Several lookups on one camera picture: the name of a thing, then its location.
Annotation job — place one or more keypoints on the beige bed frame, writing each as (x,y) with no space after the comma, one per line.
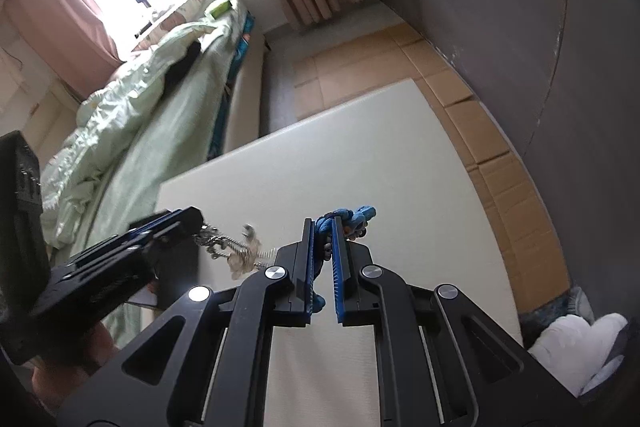
(247,92)

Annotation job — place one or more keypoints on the black cloth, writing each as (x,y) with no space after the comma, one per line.
(180,64)

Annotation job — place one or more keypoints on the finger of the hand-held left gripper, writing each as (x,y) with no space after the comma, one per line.
(170,218)
(170,242)

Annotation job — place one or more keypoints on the beige bed headboard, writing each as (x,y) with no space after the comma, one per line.
(35,107)

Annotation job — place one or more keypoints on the pale green duvet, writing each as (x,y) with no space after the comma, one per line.
(110,132)

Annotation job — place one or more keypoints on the person's left hand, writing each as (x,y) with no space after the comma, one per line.
(75,357)

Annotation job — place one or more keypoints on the white plush slipper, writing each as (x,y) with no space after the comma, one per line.
(575,347)

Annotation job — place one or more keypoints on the small green object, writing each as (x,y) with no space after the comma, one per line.
(221,8)

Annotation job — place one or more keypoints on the green bed blanket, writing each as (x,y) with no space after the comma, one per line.
(165,142)

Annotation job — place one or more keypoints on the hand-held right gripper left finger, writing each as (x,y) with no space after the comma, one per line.
(312,257)

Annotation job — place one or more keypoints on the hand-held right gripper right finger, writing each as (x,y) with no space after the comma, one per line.
(339,267)

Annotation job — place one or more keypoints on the dark brown wardrobe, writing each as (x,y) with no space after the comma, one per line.
(500,7)

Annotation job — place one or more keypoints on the bed with green sheet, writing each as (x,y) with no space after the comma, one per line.
(240,52)

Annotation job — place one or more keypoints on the grey fluffy slipper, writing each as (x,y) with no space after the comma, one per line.
(575,302)

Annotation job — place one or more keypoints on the flattened cardboard sheets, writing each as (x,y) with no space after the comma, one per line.
(500,187)

